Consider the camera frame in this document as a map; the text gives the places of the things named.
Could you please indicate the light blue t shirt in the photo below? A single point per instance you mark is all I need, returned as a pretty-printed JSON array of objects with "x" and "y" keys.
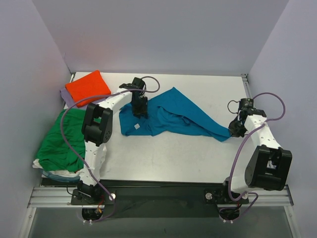
[{"x": 60, "y": 178}]

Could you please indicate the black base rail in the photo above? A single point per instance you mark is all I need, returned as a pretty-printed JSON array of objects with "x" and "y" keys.
[{"x": 150, "y": 199}]

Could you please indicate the teal blue t shirt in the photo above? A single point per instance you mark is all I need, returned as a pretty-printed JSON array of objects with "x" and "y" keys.
[{"x": 174, "y": 112}]

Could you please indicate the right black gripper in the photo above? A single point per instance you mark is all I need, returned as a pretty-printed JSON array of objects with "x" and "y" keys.
[{"x": 236, "y": 129}]

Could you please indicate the aluminium front frame rail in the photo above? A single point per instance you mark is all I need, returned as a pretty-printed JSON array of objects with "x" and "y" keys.
[{"x": 60, "y": 197}]

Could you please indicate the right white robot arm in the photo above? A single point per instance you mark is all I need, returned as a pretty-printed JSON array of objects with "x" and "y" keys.
[{"x": 269, "y": 165}]

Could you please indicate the white t shirt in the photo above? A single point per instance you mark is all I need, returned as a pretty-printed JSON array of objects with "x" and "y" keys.
[{"x": 60, "y": 161}]

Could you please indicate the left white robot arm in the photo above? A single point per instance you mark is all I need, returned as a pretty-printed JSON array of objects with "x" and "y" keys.
[{"x": 97, "y": 130}]

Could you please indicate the folded orange t shirt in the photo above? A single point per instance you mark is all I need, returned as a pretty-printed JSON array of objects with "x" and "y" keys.
[{"x": 90, "y": 85}]

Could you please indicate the folded lavender t shirt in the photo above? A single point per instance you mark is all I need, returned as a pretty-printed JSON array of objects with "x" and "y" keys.
[{"x": 66, "y": 97}]

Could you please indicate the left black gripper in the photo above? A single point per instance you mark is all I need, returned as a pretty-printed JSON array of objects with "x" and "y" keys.
[{"x": 139, "y": 109}]

